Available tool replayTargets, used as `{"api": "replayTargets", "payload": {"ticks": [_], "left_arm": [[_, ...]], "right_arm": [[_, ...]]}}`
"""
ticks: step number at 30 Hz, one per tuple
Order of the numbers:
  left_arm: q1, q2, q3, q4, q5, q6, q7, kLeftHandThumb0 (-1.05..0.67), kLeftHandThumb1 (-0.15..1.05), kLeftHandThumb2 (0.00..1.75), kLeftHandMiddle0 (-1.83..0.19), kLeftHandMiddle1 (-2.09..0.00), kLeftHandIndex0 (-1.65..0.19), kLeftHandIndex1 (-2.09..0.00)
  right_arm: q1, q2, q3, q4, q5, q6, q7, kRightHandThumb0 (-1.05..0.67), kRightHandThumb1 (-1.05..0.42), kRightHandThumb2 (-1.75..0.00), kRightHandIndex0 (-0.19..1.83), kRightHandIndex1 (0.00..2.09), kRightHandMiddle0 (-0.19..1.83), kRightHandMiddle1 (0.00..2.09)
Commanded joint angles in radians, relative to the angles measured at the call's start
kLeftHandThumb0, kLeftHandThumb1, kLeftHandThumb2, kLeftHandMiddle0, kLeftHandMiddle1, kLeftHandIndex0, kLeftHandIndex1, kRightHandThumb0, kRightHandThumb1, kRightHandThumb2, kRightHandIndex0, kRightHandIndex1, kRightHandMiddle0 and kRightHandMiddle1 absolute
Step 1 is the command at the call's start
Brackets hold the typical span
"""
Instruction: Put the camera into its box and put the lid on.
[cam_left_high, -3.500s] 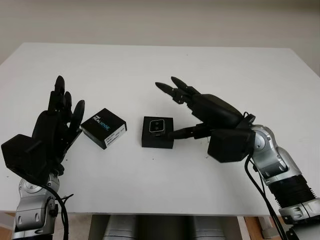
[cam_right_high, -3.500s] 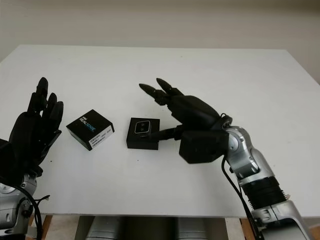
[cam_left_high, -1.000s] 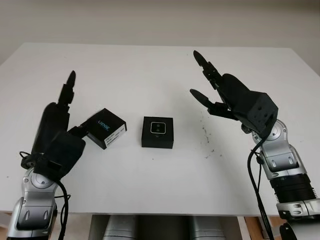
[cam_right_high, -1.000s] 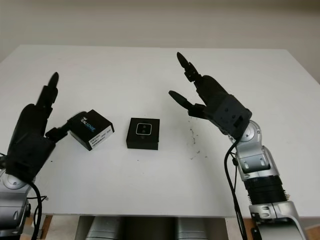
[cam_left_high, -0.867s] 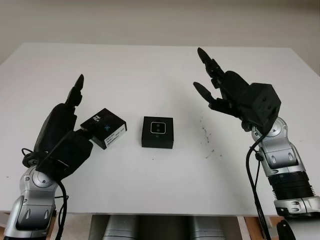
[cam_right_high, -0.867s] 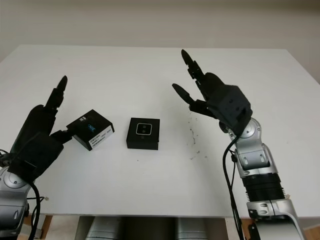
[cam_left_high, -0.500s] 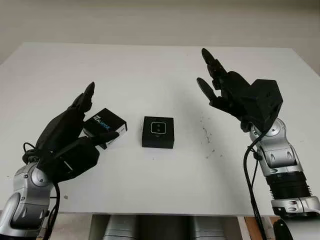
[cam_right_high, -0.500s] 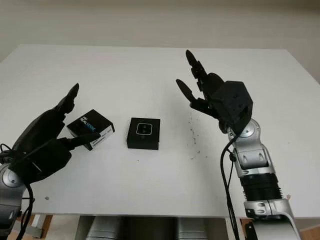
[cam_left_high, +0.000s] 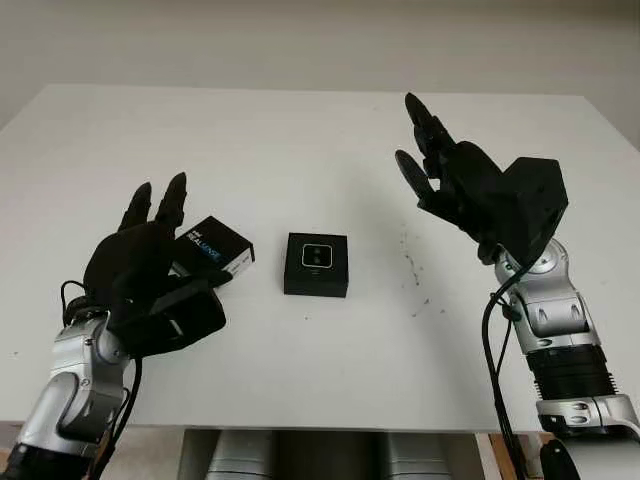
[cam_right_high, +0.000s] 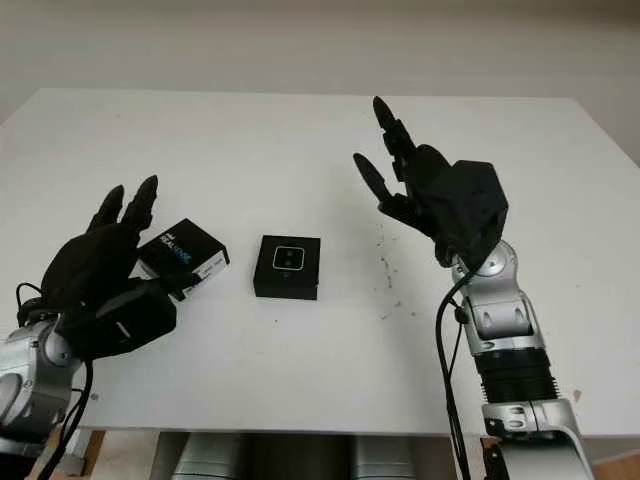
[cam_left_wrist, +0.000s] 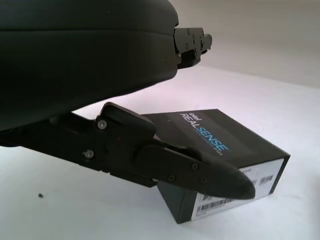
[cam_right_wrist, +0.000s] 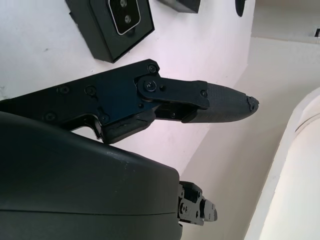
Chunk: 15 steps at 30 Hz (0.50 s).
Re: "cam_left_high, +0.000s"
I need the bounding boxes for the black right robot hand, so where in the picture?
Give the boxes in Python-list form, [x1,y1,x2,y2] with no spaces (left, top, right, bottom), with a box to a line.
[394,91,524,264]

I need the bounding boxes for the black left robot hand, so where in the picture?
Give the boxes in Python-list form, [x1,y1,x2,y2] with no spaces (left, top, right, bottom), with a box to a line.
[82,172,234,329]

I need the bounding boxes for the black RealSense box lid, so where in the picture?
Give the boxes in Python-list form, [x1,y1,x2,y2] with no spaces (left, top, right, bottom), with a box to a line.
[172,215,256,281]

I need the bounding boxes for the small silver depth camera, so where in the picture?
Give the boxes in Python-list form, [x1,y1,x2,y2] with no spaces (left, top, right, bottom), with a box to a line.
[300,243,334,270]

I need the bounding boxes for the silver and black robot torso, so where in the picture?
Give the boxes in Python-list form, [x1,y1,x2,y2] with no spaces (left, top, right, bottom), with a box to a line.
[207,429,441,480]

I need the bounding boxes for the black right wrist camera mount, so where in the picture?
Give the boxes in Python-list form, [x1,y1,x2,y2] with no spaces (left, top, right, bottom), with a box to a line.
[499,156,571,264]

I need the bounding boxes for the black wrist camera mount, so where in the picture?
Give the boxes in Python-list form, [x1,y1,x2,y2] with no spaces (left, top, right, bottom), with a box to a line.
[124,289,226,359]
[499,156,571,264]

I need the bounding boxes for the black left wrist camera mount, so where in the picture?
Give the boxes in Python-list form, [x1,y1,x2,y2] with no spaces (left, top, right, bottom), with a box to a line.
[124,289,226,359]

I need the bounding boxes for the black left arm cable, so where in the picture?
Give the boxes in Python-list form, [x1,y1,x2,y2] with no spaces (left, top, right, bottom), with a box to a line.
[59,279,146,480]

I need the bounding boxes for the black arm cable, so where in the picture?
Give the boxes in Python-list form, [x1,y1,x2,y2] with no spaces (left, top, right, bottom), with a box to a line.
[482,259,531,480]
[59,279,146,480]

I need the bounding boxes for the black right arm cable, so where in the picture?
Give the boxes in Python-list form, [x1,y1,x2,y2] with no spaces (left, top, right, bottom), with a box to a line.
[482,259,531,480]

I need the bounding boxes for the black camera box base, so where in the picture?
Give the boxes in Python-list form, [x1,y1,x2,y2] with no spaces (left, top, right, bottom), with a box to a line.
[283,231,350,298]

